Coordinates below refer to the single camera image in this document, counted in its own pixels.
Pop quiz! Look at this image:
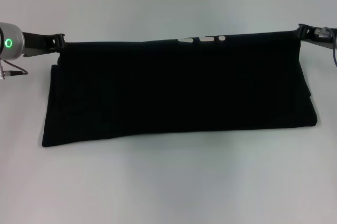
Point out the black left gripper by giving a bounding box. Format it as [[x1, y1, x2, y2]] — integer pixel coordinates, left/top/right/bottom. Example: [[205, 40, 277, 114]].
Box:
[[22, 31, 66, 58]]

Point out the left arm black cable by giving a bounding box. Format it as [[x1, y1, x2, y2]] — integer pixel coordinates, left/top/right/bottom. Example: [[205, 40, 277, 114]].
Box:
[[0, 59, 29, 77]]

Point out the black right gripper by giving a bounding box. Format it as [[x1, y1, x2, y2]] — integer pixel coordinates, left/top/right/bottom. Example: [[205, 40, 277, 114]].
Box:
[[295, 23, 337, 51]]

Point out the black t-shirt with FREE print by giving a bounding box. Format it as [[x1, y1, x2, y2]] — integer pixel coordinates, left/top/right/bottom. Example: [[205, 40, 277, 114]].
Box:
[[41, 30, 316, 149]]

